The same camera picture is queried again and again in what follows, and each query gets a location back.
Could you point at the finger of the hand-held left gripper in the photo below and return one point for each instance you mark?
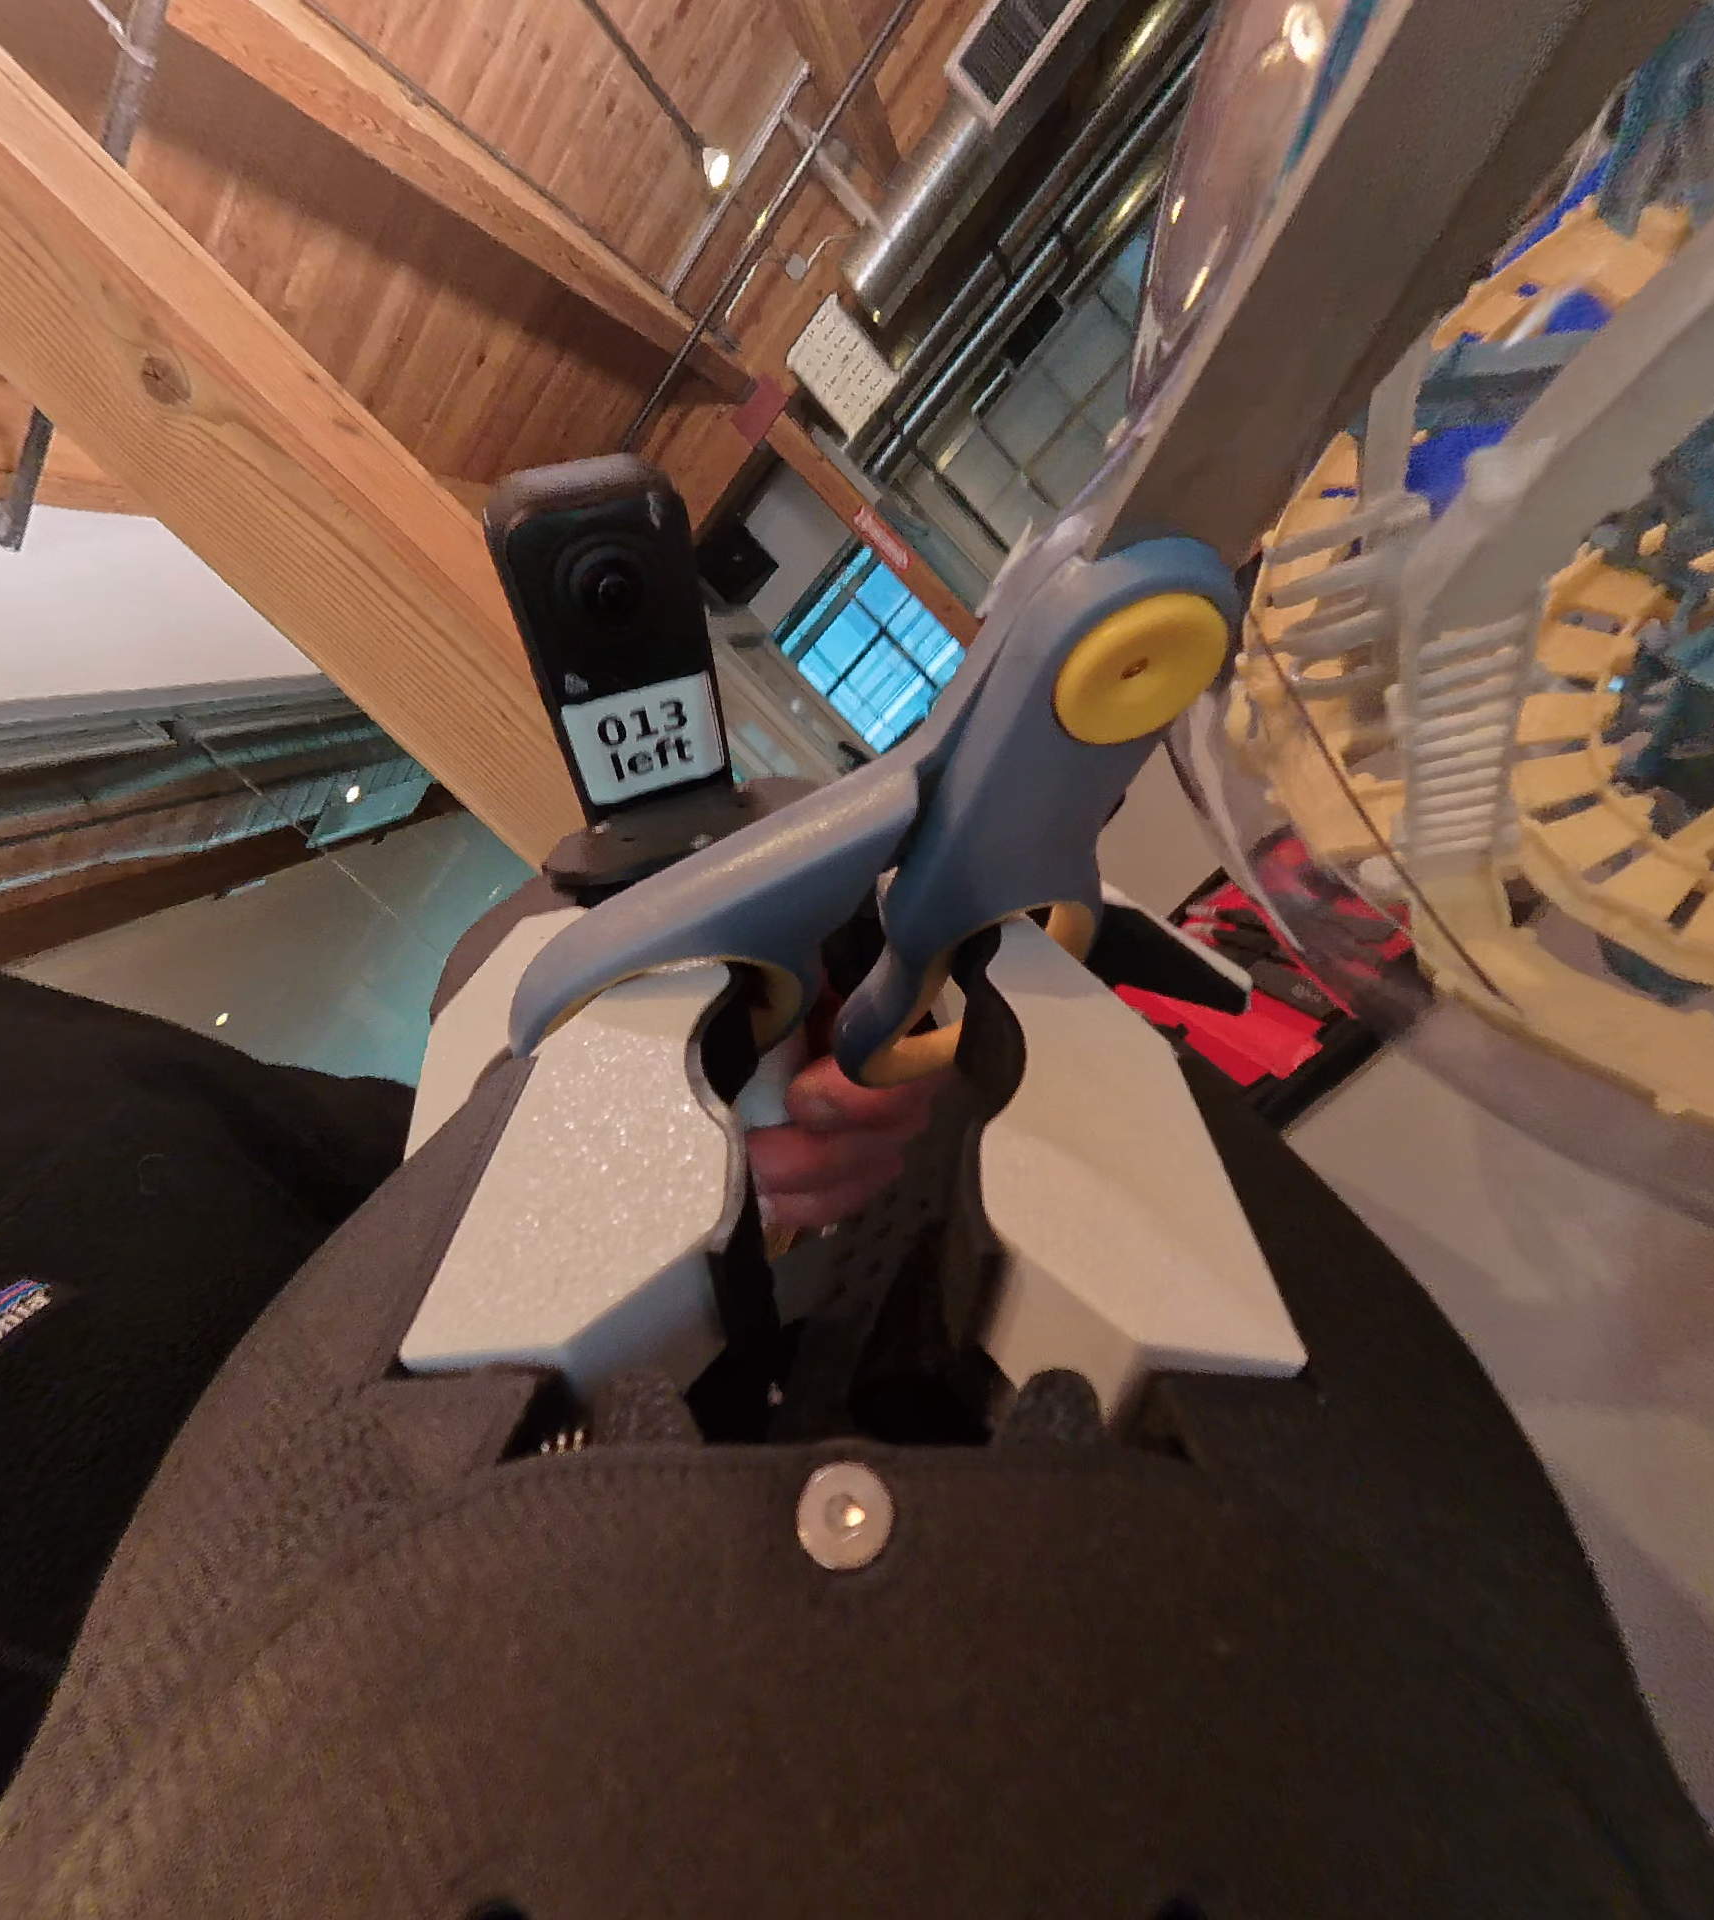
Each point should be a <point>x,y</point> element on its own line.
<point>1187,944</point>
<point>474,1005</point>

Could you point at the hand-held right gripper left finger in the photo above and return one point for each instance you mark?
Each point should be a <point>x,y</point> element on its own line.
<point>573,1200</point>

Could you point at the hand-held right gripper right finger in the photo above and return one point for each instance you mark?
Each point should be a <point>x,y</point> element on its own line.
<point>1142,1200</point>

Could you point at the black zip case red lining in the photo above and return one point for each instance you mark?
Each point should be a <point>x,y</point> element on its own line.
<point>1247,1051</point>

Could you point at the grey and yellow scissors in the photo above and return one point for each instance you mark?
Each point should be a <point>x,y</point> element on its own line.
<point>976,780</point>

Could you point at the clear maze ball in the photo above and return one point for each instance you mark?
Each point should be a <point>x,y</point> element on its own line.
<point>1622,675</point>

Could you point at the person's left hand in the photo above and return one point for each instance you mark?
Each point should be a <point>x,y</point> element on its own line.
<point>834,1148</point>

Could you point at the window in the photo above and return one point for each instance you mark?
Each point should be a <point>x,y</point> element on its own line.
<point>872,645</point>

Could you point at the white perforated panel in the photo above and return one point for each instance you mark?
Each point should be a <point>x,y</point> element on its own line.
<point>842,368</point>

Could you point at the person's black jacket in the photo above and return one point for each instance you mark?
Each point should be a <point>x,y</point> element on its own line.
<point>76,1171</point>

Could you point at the wooden ceiling beam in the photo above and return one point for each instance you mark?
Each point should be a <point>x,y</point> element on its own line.
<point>197,374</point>

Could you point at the white ceiling vent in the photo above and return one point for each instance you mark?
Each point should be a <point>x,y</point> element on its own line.
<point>1014,44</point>

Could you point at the silver air duct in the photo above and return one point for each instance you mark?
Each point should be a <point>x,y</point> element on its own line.
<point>932,210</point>

